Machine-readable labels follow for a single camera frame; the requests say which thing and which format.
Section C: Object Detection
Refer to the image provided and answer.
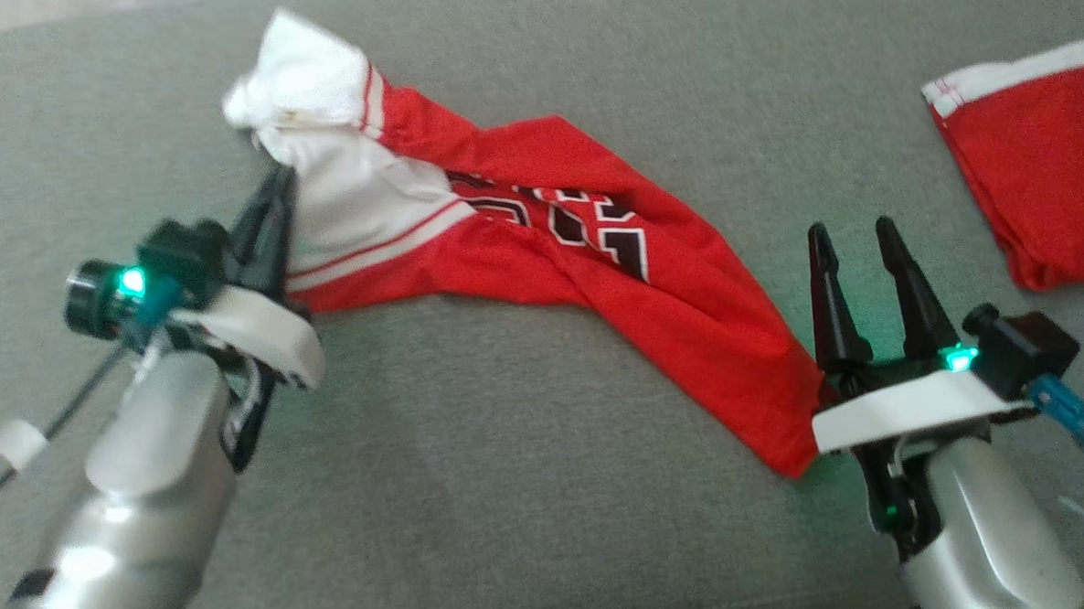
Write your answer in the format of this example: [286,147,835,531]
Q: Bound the large grey sofa seat cushion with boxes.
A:
[0,0,1084,609]

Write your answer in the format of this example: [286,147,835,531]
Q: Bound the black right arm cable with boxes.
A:
[1028,372,1084,609]

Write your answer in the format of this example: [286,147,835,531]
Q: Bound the red shorts with white stripe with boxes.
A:
[919,36,1084,297]

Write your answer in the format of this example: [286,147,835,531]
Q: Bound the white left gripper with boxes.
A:
[165,165,332,478]

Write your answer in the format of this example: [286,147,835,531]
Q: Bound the white cable clip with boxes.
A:
[0,417,49,474]

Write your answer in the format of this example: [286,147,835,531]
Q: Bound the red basketball jersey white trim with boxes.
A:
[218,0,836,504]

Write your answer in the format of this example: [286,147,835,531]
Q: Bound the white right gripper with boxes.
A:
[802,210,1026,564]

